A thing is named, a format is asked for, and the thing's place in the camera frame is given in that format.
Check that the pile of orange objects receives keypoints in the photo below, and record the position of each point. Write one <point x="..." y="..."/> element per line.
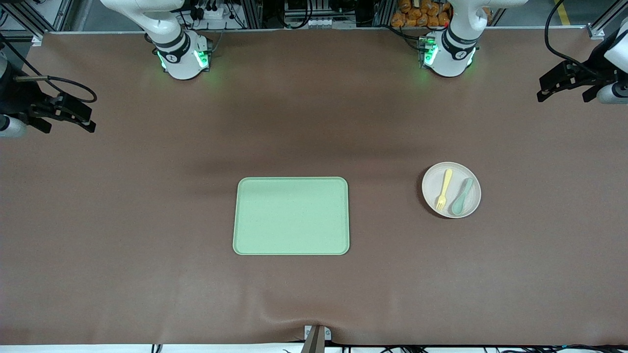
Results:
<point x="422" y="14"/>

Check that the small yellow plastic fork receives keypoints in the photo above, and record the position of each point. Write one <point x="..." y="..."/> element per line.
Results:
<point x="445" y="186"/>

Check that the metal corner bracket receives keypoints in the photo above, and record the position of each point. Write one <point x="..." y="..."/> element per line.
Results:
<point x="596" y="32"/>
<point x="38" y="40"/>

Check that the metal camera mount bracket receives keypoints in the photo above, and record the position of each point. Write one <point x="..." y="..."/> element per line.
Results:
<point x="316" y="338"/>

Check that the brown table mat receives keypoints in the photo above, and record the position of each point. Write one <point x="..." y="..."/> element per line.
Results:
<point x="147" y="245"/>

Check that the pale green plastic spoon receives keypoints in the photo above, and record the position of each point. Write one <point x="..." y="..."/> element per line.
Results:
<point x="460" y="203"/>

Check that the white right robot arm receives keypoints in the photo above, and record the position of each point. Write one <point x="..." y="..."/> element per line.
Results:
<point x="142" y="17"/>

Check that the round beige speckled plate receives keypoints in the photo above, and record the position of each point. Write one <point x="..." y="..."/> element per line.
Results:
<point x="458" y="171"/>

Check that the mint green rectangular tray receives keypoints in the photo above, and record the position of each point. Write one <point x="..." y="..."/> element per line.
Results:
<point x="289" y="215"/>

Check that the white power strip with plugs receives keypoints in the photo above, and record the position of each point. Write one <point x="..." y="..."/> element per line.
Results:
<point x="211" y="12"/>

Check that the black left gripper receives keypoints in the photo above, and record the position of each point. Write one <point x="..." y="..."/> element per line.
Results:
<point x="595" y="73"/>

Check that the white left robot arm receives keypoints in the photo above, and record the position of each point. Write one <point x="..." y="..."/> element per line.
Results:
<point x="463" y="24"/>

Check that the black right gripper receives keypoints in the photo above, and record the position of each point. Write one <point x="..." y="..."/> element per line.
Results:
<point x="15" y="99"/>

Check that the aluminium frame profile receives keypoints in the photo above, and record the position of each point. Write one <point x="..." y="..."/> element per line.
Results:
<point x="29" y="14"/>
<point x="608" y="17"/>

